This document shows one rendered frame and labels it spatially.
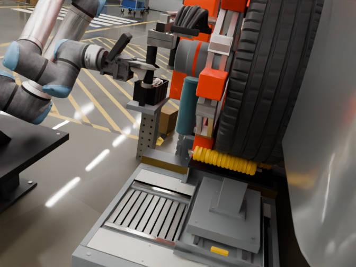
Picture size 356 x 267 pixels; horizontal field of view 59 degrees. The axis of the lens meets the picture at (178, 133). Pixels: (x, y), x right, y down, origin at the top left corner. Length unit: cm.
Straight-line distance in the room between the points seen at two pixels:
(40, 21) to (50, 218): 90
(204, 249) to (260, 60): 78
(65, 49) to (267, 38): 69
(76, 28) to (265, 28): 95
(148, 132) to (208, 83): 120
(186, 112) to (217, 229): 52
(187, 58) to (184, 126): 36
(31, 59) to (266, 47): 74
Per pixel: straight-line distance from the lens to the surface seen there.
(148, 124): 204
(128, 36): 114
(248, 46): 94
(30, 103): 168
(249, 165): 124
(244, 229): 142
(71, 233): 160
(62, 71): 119
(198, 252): 137
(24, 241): 159
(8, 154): 160
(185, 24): 106
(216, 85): 91
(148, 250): 143
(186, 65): 122
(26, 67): 117
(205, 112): 103
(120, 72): 116
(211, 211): 144
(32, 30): 127
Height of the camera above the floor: 109
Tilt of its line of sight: 24 degrees down
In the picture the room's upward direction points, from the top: 10 degrees clockwise
